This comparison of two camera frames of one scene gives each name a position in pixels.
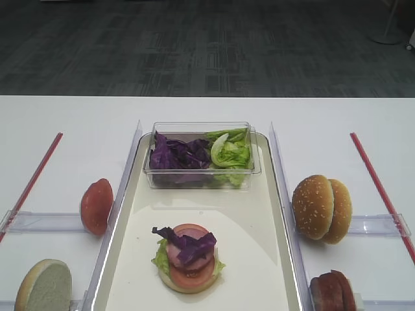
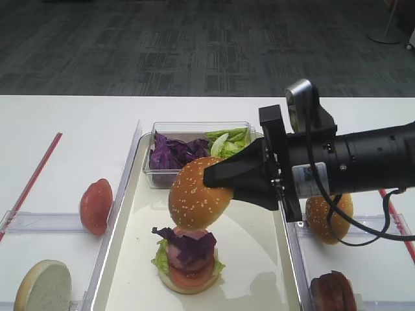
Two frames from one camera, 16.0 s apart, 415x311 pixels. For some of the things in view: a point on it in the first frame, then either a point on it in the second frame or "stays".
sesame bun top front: [313, 203] to [192, 205]
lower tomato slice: [195, 278] stays
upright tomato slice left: [96, 206] stays
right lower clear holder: [359, 301] stays
